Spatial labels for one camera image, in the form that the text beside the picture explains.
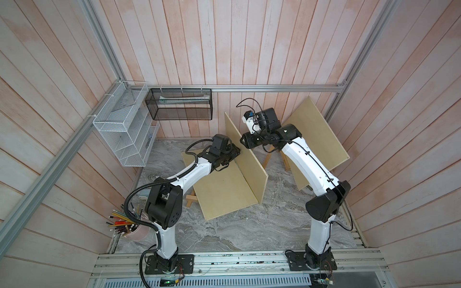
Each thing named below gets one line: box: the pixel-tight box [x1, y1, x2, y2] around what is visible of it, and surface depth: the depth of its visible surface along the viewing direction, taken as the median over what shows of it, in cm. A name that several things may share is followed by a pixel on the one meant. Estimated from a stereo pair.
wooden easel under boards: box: [185, 188, 198, 208], surface depth 88 cm
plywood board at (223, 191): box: [181, 151, 259, 221], surface depth 90 cm
